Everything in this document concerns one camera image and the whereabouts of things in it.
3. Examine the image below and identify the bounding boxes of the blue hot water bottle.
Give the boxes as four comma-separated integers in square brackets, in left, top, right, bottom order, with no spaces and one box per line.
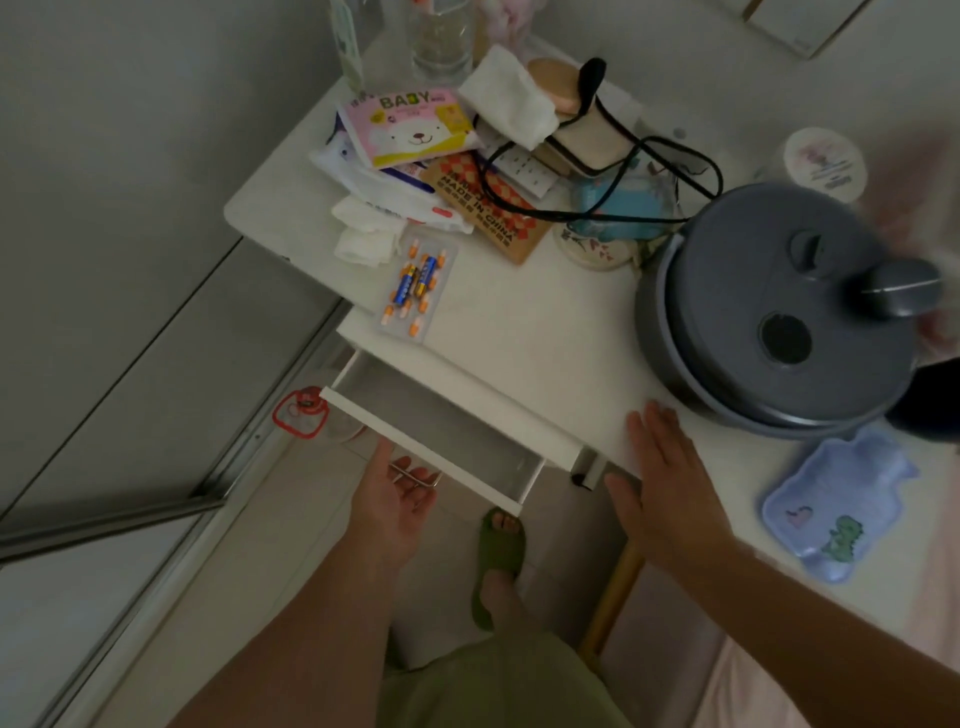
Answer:
[760,427,921,585]

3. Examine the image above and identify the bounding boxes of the beige pouch with black trim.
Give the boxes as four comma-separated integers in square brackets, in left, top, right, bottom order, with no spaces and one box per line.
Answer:
[546,97,640,179]

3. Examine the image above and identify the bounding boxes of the person's right forearm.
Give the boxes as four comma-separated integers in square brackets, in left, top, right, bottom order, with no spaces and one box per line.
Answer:
[678,525,960,728]

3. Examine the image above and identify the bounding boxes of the black object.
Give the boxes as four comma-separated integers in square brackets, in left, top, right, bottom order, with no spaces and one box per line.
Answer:
[884,358,960,445]

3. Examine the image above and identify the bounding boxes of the white drawer with metal handle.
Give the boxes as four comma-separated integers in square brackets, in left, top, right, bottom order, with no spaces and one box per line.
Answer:
[320,348,587,519]

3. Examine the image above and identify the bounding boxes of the red plastic ring object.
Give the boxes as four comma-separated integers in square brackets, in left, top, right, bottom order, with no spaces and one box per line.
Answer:
[271,385,332,441]

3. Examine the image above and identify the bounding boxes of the crumpled white tissue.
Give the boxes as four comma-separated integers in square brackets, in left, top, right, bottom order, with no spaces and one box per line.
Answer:
[330,195,408,269]

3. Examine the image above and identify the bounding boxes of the person's foot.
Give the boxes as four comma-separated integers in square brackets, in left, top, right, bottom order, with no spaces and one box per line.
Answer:
[479,513,535,639]

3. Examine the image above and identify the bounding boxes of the round patterned coaster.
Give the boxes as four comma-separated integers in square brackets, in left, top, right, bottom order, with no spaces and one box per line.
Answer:
[552,223,640,273]

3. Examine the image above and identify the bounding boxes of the pink fluffy item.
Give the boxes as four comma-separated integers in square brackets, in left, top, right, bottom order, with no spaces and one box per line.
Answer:
[477,0,543,48]

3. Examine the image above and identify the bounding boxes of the green shorts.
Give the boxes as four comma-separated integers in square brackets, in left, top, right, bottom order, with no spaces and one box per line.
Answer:
[377,632,633,728]

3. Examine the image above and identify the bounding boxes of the round tan compact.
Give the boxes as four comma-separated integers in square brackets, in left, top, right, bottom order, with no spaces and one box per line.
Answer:
[526,57,588,115]

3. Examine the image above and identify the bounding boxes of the white folded cloth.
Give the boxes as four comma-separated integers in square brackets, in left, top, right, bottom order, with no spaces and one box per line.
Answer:
[456,44,561,152]

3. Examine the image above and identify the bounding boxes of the green slipper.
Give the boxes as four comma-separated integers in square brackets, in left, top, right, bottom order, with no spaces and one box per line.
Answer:
[470,507,528,633]

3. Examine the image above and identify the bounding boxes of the white round lidded jar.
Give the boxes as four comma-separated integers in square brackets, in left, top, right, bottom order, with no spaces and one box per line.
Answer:
[771,126,870,205]

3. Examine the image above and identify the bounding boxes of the light blue packet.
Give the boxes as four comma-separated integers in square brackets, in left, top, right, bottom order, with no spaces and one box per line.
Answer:
[567,174,678,243]

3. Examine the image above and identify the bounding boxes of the clear bottle with label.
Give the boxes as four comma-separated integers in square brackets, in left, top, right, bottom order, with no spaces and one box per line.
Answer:
[328,0,366,96]

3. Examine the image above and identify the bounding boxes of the person's left hand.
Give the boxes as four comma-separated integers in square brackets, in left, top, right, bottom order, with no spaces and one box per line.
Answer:
[348,438,441,571]

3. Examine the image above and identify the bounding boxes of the grey electric pot with lid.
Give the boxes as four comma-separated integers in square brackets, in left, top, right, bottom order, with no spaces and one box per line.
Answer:
[633,182,944,441]

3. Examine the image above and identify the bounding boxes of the clear glass cup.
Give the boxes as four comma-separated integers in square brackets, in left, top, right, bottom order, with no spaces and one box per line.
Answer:
[407,0,476,85]

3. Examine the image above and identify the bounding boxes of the battery blister pack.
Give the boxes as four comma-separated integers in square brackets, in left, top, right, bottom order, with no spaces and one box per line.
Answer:
[378,234,459,344]

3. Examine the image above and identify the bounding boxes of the person's right hand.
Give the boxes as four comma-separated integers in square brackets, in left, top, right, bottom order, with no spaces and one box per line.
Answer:
[603,400,735,576]

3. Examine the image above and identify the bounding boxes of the metal sliding door frame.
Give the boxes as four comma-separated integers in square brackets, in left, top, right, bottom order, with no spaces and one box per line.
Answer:
[0,298,355,728]

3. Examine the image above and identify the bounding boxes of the orange checkered card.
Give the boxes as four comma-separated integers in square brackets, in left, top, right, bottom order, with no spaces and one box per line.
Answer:
[419,153,557,266]

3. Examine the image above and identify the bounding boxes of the wooden table leg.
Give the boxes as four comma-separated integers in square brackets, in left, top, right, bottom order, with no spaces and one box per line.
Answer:
[576,538,647,665]

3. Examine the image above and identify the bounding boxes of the white framed board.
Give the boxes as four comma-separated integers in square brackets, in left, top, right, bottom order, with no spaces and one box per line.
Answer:
[741,0,875,60]

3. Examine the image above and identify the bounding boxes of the white remote control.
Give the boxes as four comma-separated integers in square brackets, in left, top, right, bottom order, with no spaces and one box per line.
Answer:
[478,123,561,201]

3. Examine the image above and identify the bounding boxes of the pink bedding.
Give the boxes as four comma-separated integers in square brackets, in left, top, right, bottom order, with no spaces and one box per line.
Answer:
[690,450,960,728]

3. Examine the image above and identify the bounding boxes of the pink wet wipes pack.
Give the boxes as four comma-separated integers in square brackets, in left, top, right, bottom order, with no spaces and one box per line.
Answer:
[337,87,482,171]

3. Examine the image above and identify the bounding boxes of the black cord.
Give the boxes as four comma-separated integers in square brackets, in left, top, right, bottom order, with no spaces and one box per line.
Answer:
[475,57,726,226]

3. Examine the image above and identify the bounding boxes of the white plastic tissue packet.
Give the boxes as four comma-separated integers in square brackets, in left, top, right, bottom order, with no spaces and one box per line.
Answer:
[309,133,475,235]

